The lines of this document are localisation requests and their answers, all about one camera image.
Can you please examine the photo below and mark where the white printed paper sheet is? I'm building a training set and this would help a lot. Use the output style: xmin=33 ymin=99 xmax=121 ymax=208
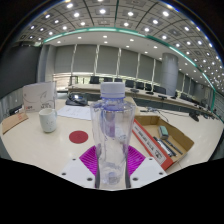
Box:
xmin=57 ymin=104 xmax=93 ymax=122

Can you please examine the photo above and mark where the black desk microphone base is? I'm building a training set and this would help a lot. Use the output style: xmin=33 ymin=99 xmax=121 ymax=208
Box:
xmin=188 ymin=110 xmax=200 ymax=122

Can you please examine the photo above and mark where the bundle of dark pens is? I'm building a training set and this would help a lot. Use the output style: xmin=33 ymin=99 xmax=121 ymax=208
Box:
xmin=153 ymin=135 xmax=184 ymax=158

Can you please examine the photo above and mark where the grey-green board eraser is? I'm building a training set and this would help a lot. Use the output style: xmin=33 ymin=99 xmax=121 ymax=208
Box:
xmin=157 ymin=125 xmax=170 ymax=140

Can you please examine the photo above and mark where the group of round ceiling lights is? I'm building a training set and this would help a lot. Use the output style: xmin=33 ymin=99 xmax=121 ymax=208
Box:
xmin=19 ymin=0 xmax=224 ymax=94

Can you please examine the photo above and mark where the black desk phone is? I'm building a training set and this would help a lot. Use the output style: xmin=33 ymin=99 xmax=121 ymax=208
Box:
xmin=65 ymin=92 xmax=89 ymax=107

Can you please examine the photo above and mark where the long curved conference desk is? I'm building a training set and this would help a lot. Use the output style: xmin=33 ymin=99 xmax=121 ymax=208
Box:
xmin=66 ymin=82 xmax=218 ymax=118

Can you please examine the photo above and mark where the row of black office chairs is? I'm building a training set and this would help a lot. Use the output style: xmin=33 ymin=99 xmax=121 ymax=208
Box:
xmin=89 ymin=75 xmax=168 ymax=95

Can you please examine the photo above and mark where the flat round red coaster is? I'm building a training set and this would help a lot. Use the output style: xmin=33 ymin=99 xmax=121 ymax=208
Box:
xmin=68 ymin=129 xmax=90 ymax=145

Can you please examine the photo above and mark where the brown cardboard box red side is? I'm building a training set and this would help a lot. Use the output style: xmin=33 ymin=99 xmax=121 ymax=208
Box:
xmin=131 ymin=114 xmax=195 ymax=171

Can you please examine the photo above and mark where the white copy paper package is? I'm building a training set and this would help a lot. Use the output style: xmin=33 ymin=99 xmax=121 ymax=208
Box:
xmin=22 ymin=81 xmax=58 ymax=113

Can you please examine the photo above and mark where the clear plastic water bottle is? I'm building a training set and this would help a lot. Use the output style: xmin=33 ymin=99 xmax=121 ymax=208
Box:
xmin=89 ymin=81 xmax=137 ymax=190

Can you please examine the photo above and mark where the brown cardboard sheet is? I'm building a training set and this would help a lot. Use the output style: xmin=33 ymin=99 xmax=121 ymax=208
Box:
xmin=1 ymin=111 xmax=30 ymax=135

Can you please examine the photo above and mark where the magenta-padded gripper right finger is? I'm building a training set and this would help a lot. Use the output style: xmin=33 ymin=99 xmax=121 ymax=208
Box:
xmin=127 ymin=145 xmax=168 ymax=189

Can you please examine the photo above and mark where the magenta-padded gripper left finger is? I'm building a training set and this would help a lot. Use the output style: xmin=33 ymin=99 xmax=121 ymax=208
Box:
xmin=59 ymin=145 xmax=98 ymax=189

